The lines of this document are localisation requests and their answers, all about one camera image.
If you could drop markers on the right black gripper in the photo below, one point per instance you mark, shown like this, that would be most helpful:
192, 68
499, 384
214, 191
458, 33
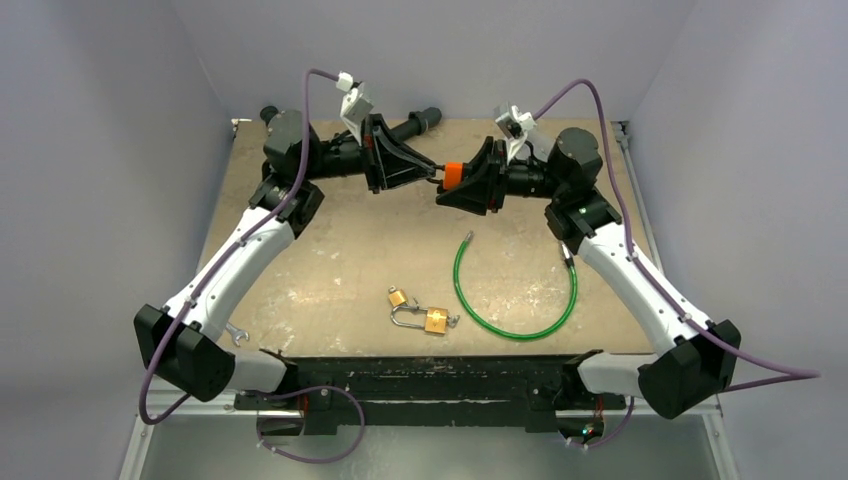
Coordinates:
500, 175

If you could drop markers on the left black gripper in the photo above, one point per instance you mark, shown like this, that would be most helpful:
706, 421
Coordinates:
378, 160

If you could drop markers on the orange black padlock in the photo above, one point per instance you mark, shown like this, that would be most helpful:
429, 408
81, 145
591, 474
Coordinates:
452, 175

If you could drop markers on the large brass padlock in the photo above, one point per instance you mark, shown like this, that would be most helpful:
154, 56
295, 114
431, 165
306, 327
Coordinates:
435, 319

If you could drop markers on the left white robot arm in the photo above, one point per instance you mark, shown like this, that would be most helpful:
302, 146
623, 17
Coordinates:
178, 341

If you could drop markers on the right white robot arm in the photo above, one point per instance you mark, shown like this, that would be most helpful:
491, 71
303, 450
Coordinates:
690, 361

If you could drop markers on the small brass padlock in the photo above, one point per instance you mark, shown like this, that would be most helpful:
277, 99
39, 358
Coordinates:
400, 300

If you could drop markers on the silver open-end wrench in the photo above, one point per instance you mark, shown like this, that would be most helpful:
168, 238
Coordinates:
237, 334

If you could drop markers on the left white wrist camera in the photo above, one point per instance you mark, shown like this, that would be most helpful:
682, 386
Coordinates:
356, 104

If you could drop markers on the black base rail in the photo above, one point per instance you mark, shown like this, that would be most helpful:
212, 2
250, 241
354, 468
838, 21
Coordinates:
526, 391

